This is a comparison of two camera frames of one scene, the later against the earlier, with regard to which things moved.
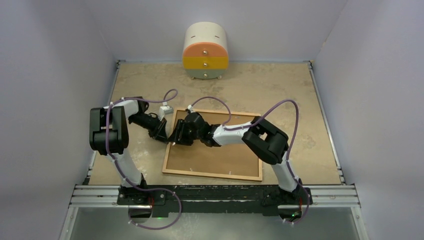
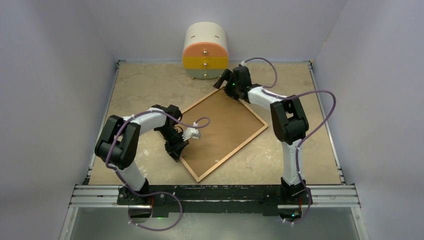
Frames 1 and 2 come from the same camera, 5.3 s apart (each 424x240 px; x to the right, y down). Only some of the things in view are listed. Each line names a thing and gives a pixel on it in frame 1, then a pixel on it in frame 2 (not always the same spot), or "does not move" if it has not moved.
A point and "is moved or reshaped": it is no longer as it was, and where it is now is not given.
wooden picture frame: x=259 y=178 -> x=233 y=123
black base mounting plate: x=266 y=199 does not move
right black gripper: x=176 y=138 -> x=227 y=76
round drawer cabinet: x=205 y=54 does not move
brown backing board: x=236 y=158 is moved or reshaped
